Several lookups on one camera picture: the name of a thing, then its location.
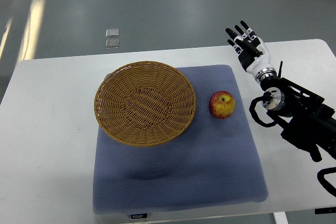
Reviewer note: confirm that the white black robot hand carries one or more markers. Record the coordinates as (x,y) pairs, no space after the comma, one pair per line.
(252,52)

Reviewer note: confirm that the red yellow apple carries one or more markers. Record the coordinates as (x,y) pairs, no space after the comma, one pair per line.
(222,104)

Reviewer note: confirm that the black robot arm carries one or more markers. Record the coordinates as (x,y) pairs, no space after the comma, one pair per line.
(306,122)

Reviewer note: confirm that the brown wicker basket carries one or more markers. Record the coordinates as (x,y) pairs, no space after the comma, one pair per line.
(145,104)

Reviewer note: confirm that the blue quilted cloth mat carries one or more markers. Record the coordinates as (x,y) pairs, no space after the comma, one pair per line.
(214,162)

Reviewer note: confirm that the upper grey floor plate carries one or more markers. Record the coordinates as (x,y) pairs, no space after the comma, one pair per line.
(112,32)

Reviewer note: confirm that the grey floor plate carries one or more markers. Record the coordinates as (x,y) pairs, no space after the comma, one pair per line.
(112,32)
(112,43)

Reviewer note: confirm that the lower grey floor plate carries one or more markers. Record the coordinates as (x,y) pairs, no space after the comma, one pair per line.
(112,43)

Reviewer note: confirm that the white table leg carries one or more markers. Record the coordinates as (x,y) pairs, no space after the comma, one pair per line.
(280,218)

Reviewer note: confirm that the black table control panel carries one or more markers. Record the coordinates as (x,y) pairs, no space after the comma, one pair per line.
(139,216)

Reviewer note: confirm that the black bracket under table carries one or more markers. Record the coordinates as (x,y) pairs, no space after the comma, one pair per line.
(321,211)

